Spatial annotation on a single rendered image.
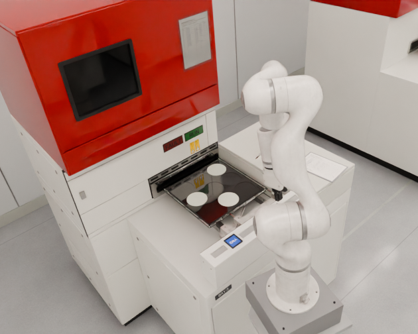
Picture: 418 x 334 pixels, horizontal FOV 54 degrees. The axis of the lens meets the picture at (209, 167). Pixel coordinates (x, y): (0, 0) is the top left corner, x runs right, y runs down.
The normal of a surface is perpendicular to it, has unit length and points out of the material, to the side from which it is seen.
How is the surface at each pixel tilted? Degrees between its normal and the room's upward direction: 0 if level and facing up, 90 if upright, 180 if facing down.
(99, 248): 90
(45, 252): 0
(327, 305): 2
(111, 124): 90
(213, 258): 0
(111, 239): 90
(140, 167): 90
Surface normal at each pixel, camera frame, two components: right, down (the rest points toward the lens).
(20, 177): 0.64, 0.43
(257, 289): -0.11, -0.78
